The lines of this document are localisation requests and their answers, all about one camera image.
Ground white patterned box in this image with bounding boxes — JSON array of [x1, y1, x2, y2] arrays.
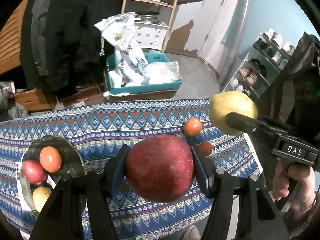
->
[[135, 22, 169, 50]]

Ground yellow green apple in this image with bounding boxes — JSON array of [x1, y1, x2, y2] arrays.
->
[[32, 186, 52, 213]]

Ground orange fruit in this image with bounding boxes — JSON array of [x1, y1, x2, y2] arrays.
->
[[39, 146, 62, 173]]

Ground small red apple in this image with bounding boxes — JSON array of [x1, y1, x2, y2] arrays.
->
[[23, 160, 47, 186]]

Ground white grey clothes pile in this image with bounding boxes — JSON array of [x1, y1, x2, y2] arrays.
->
[[0, 81, 29, 122]]

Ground dark hanging coats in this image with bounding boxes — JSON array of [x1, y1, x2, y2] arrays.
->
[[20, 0, 123, 99]]

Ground cardboard box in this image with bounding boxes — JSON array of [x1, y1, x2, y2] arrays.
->
[[54, 86, 105, 110]]

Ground dark glass fruit bowl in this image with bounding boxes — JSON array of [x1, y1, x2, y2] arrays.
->
[[15, 135, 87, 217]]

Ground wooden shelf rack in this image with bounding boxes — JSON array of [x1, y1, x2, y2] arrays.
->
[[121, 0, 178, 52]]

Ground white printed plastic bag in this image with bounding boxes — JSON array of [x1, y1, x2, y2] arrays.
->
[[94, 12, 148, 82]]

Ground yellow pear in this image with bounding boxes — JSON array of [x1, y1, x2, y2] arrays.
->
[[209, 90, 259, 136]]

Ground grey shoe rack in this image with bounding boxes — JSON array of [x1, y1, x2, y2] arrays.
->
[[222, 28, 295, 100]]

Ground large orange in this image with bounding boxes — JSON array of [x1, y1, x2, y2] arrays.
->
[[183, 118, 202, 137]]

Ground clear plastic bag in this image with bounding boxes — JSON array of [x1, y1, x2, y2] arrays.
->
[[144, 61, 182, 85]]

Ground big dark red apple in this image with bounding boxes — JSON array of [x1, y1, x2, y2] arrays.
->
[[125, 135, 194, 203]]

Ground wooden louvered wardrobe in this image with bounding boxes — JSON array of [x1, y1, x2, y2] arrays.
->
[[0, 0, 28, 74]]

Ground blue patterned tablecloth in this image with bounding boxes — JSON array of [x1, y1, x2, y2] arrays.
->
[[1, 99, 263, 239]]

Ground wooden drawer box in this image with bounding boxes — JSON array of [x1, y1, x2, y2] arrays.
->
[[13, 88, 57, 112]]

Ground person's right hand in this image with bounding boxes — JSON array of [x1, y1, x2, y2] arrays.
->
[[272, 160, 316, 220]]

